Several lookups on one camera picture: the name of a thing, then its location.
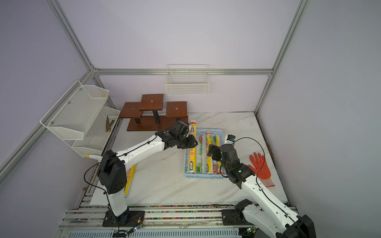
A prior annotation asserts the red rubber glove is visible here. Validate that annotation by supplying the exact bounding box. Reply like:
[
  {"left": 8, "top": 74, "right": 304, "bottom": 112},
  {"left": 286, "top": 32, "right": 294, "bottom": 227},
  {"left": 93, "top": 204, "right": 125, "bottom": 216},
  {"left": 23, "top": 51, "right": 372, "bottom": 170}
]
[{"left": 248, "top": 153, "right": 275, "bottom": 187}]

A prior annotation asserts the yellow wrap roll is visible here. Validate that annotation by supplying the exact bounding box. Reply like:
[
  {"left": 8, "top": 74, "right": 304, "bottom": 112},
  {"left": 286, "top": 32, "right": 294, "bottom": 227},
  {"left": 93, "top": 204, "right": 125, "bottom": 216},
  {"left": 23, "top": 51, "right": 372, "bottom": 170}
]
[
  {"left": 124, "top": 165, "right": 136, "bottom": 196},
  {"left": 205, "top": 131, "right": 214, "bottom": 175},
  {"left": 189, "top": 120, "right": 198, "bottom": 174},
  {"left": 215, "top": 135, "right": 221, "bottom": 175}
]

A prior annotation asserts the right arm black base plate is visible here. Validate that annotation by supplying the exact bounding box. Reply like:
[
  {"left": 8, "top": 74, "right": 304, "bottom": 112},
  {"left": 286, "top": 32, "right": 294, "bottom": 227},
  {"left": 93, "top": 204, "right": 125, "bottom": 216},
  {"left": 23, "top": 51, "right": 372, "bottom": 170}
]
[{"left": 221, "top": 199, "right": 253, "bottom": 226}]

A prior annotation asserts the white wire wall basket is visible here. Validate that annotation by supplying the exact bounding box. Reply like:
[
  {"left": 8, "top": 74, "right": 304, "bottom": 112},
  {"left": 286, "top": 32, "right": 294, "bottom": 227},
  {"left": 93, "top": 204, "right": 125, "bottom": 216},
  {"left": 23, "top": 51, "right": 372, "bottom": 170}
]
[{"left": 165, "top": 64, "right": 210, "bottom": 96}]

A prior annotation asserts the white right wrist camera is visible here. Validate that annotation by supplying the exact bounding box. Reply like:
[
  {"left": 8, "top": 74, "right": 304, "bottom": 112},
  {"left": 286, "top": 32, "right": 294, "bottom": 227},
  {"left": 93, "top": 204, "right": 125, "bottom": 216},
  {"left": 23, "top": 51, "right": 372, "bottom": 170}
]
[{"left": 224, "top": 134, "right": 236, "bottom": 145}]

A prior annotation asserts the brown wooden tiered stand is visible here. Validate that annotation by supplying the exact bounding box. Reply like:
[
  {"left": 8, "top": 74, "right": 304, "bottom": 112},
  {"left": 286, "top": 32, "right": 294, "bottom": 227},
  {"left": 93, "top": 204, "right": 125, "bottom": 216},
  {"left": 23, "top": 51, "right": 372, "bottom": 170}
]
[{"left": 119, "top": 94, "right": 189, "bottom": 131}]

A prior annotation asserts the white mesh two-tier shelf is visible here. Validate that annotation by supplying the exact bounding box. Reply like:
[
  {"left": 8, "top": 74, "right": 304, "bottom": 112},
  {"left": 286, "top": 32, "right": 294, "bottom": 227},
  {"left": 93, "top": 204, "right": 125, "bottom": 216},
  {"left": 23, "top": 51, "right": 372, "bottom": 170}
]
[{"left": 40, "top": 81, "right": 120, "bottom": 157}]

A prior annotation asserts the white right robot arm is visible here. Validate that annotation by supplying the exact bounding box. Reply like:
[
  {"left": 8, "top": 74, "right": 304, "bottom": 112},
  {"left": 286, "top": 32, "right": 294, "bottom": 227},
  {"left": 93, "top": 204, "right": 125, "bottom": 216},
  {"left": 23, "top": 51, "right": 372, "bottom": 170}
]
[{"left": 207, "top": 144, "right": 316, "bottom": 238}]

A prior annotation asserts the light blue plastic basket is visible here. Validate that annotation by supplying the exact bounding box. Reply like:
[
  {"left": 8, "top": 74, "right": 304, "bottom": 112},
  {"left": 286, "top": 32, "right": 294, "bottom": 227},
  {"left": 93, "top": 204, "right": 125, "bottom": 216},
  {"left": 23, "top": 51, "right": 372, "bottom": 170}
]
[{"left": 183, "top": 129, "right": 224, "bottom": 179}]

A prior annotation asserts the aluminium rail frame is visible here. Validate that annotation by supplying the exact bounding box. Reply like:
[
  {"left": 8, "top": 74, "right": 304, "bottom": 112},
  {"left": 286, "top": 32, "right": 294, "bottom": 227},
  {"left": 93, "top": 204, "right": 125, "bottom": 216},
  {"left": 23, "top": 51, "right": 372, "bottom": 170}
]
[{"left": 55, "top": 193, "right": 258, "bottom": 238}]

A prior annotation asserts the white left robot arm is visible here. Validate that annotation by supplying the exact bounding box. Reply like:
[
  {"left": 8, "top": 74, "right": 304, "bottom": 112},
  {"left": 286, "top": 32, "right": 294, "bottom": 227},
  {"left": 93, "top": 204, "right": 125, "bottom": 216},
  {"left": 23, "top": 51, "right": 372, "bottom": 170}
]
[{"left": 97, "top": 121, "right": 198, "bottom": 218}]

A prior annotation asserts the wooden clothespins bundle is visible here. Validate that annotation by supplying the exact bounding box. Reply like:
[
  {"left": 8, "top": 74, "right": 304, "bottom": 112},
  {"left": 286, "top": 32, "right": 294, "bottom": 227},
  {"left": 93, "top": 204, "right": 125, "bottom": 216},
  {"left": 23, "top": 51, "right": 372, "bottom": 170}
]
[{"left": 105, "top": 116, "right": 115, "bottom": 132}]

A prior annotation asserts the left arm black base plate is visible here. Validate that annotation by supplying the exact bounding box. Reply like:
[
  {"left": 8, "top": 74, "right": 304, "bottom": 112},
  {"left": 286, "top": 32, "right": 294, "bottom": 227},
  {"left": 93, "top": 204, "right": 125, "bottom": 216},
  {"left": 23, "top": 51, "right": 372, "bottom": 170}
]
[{"left": 102, "top": 210, "right": 145, "bottom": 228}]

